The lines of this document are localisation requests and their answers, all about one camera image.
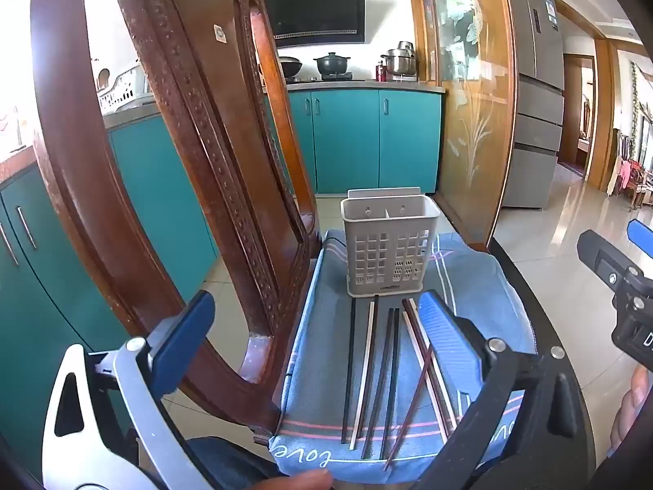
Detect hanging clothes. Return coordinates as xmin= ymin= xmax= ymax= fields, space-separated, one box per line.
xmin=607 ymin=156 xmax=644 ymax=196

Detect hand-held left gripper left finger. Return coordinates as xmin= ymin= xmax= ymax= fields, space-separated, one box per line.
xmin=42 ymin=290 xmax=218 ymax=490

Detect carved wooden chair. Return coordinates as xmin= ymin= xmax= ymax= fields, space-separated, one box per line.
xmin=31 ymin=0 xmax=321 ymax=440

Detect black cooking pot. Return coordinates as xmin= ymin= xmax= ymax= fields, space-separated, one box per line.
xmin=313 ymin=52 xmax=354 ymax=77

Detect wooden doorway frame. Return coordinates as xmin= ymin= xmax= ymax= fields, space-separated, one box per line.
xmin=561 ymin=36 xmax=620 ymax=185

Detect person's jeans leg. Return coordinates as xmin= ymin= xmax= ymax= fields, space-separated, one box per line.
xmin=186 ymin=436 xmax=280 ymax=490

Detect white chopstick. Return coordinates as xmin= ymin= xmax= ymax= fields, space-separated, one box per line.
xmin=347 ymin=302 xmax=375 ymax=451
xmin=402 ymin=310 xmax=451 ymax=441

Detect blue striped cloth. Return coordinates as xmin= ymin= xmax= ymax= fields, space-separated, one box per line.
xmin=268 ymin=229 xmax=536 ymax=486

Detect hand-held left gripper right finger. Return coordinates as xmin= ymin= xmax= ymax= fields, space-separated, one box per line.
xmin=413 ymin=290 xmax=580 ymax=490

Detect silver refrigerator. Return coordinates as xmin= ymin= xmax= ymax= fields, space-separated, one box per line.
xmin=502 ymin=0 xmax=565 ymax=210

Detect person's left hand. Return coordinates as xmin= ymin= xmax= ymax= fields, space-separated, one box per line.
xmin=227 ymin=470 xmax=333 ymax=490

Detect etched glass sliding door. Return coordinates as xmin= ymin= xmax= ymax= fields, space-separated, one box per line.
xmin=408 ymin=0 xmax=517 ymax=252

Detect teal kitchen cabinet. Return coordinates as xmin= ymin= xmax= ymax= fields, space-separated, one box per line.
xmin=0 ymin=82 xmax=446 ymax=475

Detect grey plastic utensil holder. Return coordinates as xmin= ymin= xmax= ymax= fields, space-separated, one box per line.
xmin=340 ymin=187 xmax=442 ymax=298

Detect person's right hand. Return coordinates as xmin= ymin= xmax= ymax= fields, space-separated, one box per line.
xmin=609 ymin=366 xmax=653 ymax=459

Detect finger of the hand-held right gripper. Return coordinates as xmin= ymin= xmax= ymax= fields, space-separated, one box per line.
xmin=626 ymin=218 xmax=653 ymax=260
xmin=577 ymin=229 xmax=644 ymax=289

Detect gas stove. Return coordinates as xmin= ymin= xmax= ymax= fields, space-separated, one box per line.
xmin=286 ymin=74 xmax=359 ymax=84

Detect black range hood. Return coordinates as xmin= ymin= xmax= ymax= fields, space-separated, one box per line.
xmin=255 ymin=0 xmax=366 ymax=44

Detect stainless steel pot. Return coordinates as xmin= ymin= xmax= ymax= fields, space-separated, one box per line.
xmin=380 ymin=41 xmax=420 ymax=77

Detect white dish rack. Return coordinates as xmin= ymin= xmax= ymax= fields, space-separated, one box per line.
xmin=94 ymin=64 xmax=142 ymax=113

